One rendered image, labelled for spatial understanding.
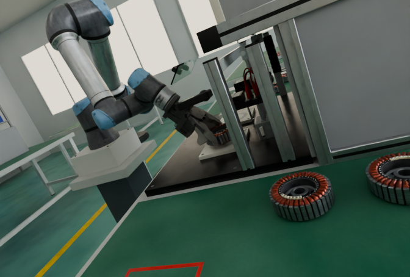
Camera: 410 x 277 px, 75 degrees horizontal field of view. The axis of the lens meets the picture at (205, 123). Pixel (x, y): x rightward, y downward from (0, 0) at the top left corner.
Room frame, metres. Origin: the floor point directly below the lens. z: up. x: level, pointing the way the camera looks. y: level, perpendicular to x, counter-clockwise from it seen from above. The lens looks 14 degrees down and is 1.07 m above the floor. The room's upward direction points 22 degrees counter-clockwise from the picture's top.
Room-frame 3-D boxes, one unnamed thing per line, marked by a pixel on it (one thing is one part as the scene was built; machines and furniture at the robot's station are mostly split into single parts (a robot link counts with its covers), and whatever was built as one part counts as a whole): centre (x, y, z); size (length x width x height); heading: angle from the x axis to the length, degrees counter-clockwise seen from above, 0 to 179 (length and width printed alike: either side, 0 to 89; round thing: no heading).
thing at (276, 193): (0.44, -0.12, 0.77); 0.11 x 0.11 x 0.04
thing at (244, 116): (1.06, -0.12, 0.78); 0.15 x 0.15 x 0.01; 69
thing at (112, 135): (1.28, 0.49, 0.90); 0.15 x 0.15 x 0.10
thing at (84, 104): (1.27, 0.48, 1.02); 0.13 x 0.12 x 0.14; 119
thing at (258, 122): (0.78, -0.17, 0.80); 0.07 x 0.05 x 0.06; 159
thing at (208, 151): (0.83, -0.04, 0.78); 0.15 x 0.15 x 0.01; 69
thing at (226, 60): (0.91, -0.17, 1.03); 0.62 x 0.01 x 0.03; 159
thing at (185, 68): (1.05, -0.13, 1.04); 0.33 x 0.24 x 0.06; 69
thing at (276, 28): (0.85, -0.32, 0.92); 0.66 x 0.01 x 0.30; 159
